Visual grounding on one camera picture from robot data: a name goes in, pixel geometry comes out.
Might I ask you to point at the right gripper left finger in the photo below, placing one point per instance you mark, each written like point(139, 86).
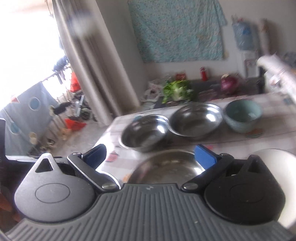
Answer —
point(86, 165)

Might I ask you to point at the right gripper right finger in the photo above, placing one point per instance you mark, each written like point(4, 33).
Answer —
point(213, 164)

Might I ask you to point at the shallow steel plate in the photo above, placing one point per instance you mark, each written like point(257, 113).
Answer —
point(167, 167)

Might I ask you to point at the teal ceramic bowl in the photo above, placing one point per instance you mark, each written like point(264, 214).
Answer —
point(242, 115)

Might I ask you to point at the wide steel bowl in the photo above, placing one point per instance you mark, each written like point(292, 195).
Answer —
point(196, 121)

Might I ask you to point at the steel bowl left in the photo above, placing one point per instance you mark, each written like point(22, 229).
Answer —
point(145, 133)

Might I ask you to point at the white ceramic plate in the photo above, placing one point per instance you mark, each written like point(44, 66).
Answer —
point(282, 165)

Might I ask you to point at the beige curtain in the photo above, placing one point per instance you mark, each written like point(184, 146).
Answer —
point(94, 59)

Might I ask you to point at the red plastic bag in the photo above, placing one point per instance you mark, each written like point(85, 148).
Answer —
point(74, 85)

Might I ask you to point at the blue patterned hanging sheet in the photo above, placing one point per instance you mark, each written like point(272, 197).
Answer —
point(27, 119)

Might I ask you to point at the green leafy cabbage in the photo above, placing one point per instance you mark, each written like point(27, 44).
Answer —
point(177, 91)

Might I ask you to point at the purple red cabbage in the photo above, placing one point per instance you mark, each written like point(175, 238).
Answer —
point(229, 84)

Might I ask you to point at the red bottle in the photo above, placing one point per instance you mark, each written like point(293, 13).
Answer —
point(203, 73)

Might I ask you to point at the white folded blanket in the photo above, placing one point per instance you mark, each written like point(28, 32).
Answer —
point(279, 77)

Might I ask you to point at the blue water jug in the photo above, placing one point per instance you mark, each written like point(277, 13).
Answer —
point(243, 36)

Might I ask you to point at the teal floral wall cloth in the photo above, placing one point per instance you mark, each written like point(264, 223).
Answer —
point(178, 31)

